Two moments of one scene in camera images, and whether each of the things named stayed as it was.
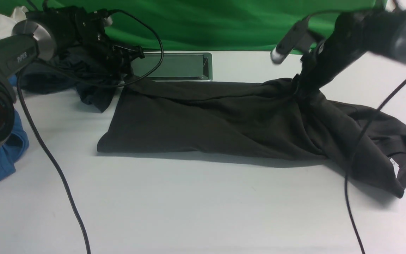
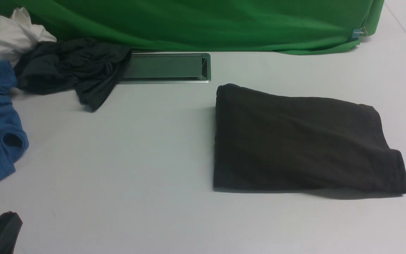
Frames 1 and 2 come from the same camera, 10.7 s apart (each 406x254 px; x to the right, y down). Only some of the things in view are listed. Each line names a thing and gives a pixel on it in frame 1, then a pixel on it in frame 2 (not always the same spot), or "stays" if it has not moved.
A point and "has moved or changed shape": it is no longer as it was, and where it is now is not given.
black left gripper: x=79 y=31 → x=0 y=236
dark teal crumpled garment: x=66 y=72 stays
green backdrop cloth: x=213 y=25 stays
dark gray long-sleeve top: x=271 y=119 has moved or changed shape
